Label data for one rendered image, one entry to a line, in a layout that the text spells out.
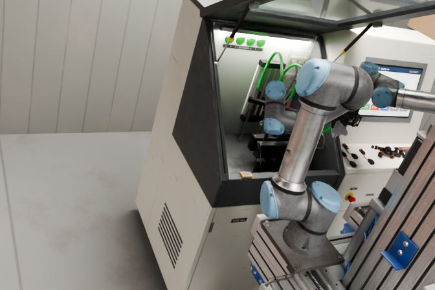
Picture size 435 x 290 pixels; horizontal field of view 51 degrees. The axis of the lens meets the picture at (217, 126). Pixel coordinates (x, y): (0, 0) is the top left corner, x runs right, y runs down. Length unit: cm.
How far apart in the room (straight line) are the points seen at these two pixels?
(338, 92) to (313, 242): 54
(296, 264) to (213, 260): 82
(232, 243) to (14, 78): 195
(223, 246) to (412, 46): 146
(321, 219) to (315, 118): 36
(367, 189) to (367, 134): 31
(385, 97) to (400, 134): 110
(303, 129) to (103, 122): 257
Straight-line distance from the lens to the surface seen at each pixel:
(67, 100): 361
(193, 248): 227
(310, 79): 134
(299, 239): 162
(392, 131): 282
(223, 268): 243
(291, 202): 148
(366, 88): 140
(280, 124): 170
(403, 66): 271
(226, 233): 223
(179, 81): 240
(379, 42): 254
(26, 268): 275
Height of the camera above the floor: 208
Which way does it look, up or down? 29 degrees down
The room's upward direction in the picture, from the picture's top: 18 degrees clockwise
